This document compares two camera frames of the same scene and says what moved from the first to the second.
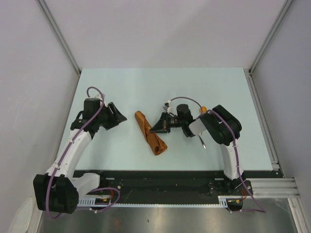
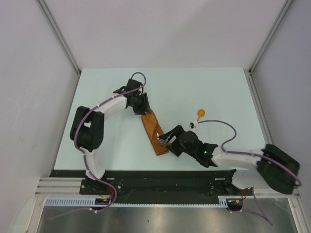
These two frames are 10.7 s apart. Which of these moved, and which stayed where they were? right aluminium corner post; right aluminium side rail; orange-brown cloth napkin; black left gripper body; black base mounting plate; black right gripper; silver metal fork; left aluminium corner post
Moved: orange-brown cloth napkin; black right gripper; silver metal fork; black left gripper body
Stayed: left aluminium corner post; black base mounting plate; right aluminium corner post; right aluminium side rail
